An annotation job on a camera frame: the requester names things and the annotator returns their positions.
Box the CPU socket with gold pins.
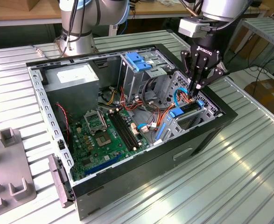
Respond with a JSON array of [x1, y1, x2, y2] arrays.
[[94, 133, 115, 148]]

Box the blue expansion slot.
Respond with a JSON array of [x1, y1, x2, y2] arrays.
[[84, 153, 123, 176]]

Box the blue plastic drive latch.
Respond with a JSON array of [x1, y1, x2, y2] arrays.
[[125, 52, 153, 72]]

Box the black RAM slots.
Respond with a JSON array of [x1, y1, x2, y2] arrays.
[[107, 109, 140, 151]]

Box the black open PC case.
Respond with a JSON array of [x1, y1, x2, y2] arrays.
[[25, 43, 238, 221]]

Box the orange red yellow power wire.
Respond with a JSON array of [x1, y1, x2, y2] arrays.
[[159, 90, 195, 126]]

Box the grey metal optical drive cage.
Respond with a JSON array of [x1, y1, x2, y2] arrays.
[[118, 50, 176, 105]]

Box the green motherboard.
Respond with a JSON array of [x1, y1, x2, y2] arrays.
[[69, 108, 151, 182]]

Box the beige motherboard connector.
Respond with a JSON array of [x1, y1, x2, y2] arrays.
[[130, 122, 140, 137]]

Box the yellow orange wire bundle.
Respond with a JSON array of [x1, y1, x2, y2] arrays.
[[103, 90, 117, 105]]

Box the metal slat side table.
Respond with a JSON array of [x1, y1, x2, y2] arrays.
[[215, 17, 274, 68]]

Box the brown cardboard box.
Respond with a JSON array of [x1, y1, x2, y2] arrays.
[[244, 78, 274, 117]]

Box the red orange wire bundle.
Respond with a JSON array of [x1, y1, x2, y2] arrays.
[[119, 85, 153, 113]]

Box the metal CPU socket cover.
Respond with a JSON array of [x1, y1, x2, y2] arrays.
[[84, 109, 107, 135]]

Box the grey power supply unit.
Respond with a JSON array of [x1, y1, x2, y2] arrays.
[[43, 63, 100, 117]]

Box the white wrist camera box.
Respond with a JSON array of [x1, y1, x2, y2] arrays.
[[178, 17, 213, 38]]

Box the black wire bundle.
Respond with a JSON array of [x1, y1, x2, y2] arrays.
[[141, 78, 168, 112]]

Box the grey parts rack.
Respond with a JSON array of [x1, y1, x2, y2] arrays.
[[0, 127, 38, 215]]

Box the hard disk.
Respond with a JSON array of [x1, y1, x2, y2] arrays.
[[158, 99, 204, 141]]

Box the red black fan wire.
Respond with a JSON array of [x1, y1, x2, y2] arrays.
[[56, 103, 70, 143]]

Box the blue SATA plug with label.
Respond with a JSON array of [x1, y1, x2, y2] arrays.
[[136, 123, 149, 133]]

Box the black case fan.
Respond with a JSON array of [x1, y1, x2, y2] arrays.
[[55, 102, 73, 154]]

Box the blue SATA wire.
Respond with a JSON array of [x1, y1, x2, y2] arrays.
[[173, 87, 189, 108]]

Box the grey robot cable with plug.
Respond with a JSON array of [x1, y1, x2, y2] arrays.
[[33, 45, 66, 59]]

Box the grey metal disk bay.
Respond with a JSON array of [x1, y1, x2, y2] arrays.
[[154, 70, 223, 143]]

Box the wooden desk with white legs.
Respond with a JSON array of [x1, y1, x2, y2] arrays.
[[0, 0, 270, 45]]

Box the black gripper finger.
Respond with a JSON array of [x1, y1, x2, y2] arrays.
[[180, 50, 196, 96], [194, 67, 230, 96]]

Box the grey card retention latch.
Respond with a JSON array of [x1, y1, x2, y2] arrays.
[[47, 154, 76, 208]]

